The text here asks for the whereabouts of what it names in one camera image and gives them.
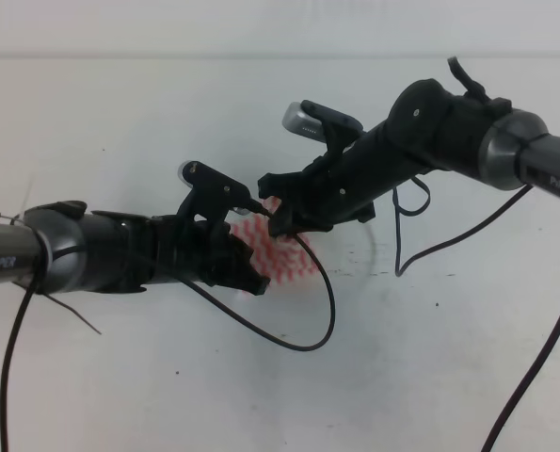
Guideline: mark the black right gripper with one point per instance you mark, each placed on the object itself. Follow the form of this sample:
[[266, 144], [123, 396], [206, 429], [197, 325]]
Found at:
[[326, 193]]

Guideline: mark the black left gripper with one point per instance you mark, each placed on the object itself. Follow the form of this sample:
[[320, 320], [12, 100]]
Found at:
[[201, 251]]

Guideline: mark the pink white striped towel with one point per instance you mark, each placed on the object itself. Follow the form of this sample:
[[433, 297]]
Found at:
[[282, 260]]

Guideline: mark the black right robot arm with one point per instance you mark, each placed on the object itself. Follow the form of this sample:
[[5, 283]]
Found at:
[[428, 128]]

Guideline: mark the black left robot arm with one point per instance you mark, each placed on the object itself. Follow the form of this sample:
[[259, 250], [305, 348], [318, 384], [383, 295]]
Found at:
[[69, 249]]

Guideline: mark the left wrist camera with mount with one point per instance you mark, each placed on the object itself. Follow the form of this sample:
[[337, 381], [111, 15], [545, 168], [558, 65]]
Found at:
[[212, 194]]

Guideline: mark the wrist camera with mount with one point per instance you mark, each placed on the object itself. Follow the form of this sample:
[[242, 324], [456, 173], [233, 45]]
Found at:
[[212, 194], [323, 124]]

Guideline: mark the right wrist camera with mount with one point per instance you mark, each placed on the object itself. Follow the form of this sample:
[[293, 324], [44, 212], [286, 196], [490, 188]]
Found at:
[[323, 124]]

